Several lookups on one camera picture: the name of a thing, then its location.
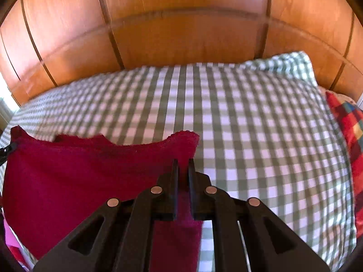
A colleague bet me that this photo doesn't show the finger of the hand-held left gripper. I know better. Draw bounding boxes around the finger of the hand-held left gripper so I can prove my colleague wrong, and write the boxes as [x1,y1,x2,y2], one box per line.
[0,143,16,166]

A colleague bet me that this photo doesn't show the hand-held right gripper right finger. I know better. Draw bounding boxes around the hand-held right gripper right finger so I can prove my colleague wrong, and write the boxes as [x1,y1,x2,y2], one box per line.
[188,158,331,272]

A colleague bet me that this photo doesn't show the multicolour checked blanket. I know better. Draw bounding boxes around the multicolour checked blanket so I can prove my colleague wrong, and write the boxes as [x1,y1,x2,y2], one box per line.
[325,91,363,182]

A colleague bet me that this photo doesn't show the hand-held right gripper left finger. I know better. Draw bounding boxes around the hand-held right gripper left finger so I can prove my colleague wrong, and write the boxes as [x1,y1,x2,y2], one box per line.
[32,159,180,272]

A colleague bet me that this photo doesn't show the green white checked pillow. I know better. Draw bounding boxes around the green white checked pillow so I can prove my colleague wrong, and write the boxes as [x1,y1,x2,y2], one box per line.
[243,51,318,87]

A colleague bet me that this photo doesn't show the dark red pants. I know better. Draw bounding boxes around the dark red pants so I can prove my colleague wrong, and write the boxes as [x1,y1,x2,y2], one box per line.
[1,125,204,272]

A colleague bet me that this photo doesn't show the pink cloth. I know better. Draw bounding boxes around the pink cloth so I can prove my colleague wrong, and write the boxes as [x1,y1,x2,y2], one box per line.
[2,212,38,267]

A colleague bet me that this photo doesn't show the wooden wardrobe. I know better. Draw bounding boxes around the wooden wardrobe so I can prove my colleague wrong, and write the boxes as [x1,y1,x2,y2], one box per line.
[0,0,363,112]

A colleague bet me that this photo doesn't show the green white checked bedsheet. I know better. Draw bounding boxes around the green white checked bedsheet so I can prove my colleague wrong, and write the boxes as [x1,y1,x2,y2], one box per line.
[0,62,358,272]

